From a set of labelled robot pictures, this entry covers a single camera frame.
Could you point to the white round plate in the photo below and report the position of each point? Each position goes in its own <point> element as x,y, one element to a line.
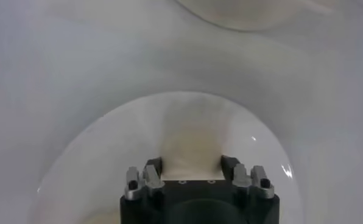
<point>108,158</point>

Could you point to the white steamed baozi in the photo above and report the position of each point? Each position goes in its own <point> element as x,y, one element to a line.
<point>193,146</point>

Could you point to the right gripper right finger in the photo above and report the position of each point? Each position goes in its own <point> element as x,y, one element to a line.
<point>242,178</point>

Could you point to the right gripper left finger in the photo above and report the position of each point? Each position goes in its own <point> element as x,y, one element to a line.
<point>148,182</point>

